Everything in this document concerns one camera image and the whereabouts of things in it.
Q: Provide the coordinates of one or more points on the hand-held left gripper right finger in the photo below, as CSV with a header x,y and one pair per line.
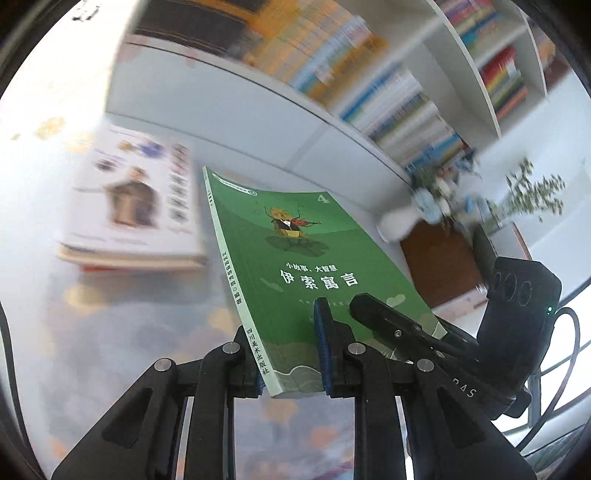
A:
x,y
322,350

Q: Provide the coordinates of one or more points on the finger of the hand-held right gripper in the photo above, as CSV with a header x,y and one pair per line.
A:
x,y
461,341
397,330

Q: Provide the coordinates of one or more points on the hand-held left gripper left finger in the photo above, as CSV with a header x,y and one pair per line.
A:
x,y
247,369

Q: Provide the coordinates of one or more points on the dark green book insect picture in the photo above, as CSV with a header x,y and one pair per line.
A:
x,y
286,249

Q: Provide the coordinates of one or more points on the stack of illustrated books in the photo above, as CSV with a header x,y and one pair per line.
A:
x,y
138,198

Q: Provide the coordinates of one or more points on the row of colourful shelved books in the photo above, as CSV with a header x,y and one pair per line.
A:
x,y
369,106

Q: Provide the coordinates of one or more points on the row of black books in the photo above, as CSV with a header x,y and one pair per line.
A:
x,y
184,18

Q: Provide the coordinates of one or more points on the brown wooden stool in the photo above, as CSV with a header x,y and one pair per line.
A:
x,y
438,263

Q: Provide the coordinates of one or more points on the white vase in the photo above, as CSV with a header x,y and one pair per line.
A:
x,y
397,224

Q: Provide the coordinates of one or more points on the green leafy plant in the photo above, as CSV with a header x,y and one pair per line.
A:
x,y
531,194

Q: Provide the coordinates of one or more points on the cubby shelf book rows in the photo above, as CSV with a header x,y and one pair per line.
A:
x,y
503,83

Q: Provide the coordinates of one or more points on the white bookshelf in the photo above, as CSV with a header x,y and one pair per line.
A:
x,y
231,106

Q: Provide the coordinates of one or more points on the black wall decals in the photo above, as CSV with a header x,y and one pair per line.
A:
x,y
87,9

